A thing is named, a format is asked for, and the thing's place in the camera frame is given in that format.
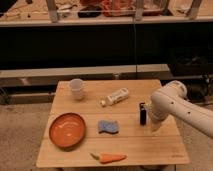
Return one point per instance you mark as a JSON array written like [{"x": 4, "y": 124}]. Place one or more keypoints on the pale cylindrical end effector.
[{"x": 155, "y": 126}]

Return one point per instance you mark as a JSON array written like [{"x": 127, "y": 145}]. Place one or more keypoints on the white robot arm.
[{"x": 171, "y": 99}]

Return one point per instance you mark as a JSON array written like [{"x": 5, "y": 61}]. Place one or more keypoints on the blue sponge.
[{"x": 110, "y": 127}]

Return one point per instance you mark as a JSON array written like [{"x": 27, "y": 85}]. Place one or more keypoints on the orange carrot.
[{"x": 108, "y": 158}]

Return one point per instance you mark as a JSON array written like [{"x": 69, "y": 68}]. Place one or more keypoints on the wooden slatted table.
[{"x": 140, "y": 145}]

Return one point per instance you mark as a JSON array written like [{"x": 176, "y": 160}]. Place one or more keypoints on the orange plate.
[{"x": 67, "y": 130}]

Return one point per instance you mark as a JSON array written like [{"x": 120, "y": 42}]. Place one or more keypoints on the white plastic cup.
[{"x": 77, "y": 88}]

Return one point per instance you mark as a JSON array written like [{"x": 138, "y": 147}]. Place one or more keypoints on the grey metal bench rail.
[{"x": 50, "y": 76}]

